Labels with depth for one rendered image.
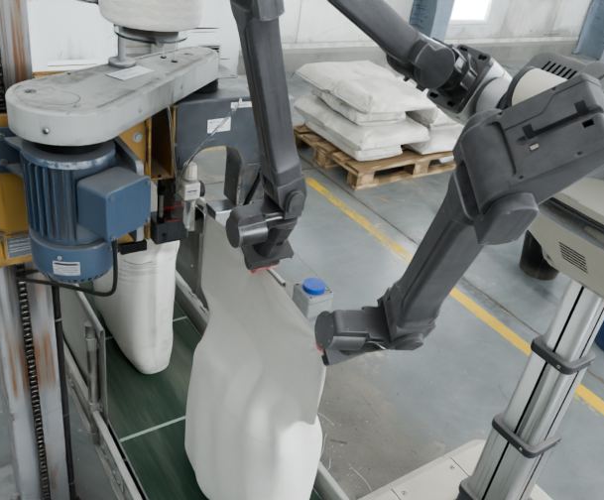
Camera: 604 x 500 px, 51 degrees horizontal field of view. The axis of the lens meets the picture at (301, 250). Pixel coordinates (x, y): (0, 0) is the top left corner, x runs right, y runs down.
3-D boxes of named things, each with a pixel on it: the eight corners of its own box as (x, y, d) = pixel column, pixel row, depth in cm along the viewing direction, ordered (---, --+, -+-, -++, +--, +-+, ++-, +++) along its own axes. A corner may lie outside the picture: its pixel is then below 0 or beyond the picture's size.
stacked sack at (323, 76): (401, 93, 447) (405, 73, 439) (323, 98, 414) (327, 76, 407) (366, 74, 477) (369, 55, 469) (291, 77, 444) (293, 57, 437)
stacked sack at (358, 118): (408, 127, 423) (412, 108, 415) (355, 131, 403) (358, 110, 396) (356, 94, 471) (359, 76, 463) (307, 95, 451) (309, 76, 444)
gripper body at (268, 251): (235, 240, 125) (245, 219, 119) (280, 233, 129) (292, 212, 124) (246, 268, 122) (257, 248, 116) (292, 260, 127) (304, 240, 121)
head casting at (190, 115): (265, 203, 154) (280, 84, 139) (172, 220, 141) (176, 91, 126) (210, 154, 174) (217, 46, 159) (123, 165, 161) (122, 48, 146)
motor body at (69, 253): (130, 279, 118) (129, 156, 105) (45, 298, 110) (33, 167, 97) (102, 238, 128) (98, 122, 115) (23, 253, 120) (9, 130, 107)
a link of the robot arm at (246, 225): (307, 191, 111) (283, 169, 116) (249, 201, 105) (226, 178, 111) (298, 247, 117) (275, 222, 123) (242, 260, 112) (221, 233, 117)
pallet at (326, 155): (474, 165, 481) (480, 148, 473) (355, 190, 415) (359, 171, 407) (402, 126, 534) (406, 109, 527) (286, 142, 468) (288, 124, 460)
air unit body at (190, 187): (202, 229, 140) (206, 166, 132) (182, 233, 138) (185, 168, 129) (193, 219, 143) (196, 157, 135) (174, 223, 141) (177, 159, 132)
